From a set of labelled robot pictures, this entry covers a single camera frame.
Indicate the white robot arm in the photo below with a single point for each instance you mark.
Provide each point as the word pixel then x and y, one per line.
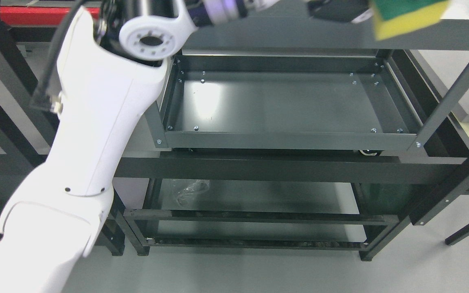
pixel 111 71

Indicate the black low frame rack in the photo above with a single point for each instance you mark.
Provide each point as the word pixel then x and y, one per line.
pixel 258 199

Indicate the grey metal shelf cart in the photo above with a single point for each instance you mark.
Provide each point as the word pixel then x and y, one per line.
pixel 281 80

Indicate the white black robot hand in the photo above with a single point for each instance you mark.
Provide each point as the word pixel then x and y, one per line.
pixel 345 11

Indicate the green yellow sponge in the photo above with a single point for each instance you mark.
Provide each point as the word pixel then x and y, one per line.
pixel 393 18

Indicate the red bar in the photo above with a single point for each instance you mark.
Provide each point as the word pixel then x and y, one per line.
pixel 32 15

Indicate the clear plastic bag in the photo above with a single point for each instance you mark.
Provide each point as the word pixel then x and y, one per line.
pixel 186 191

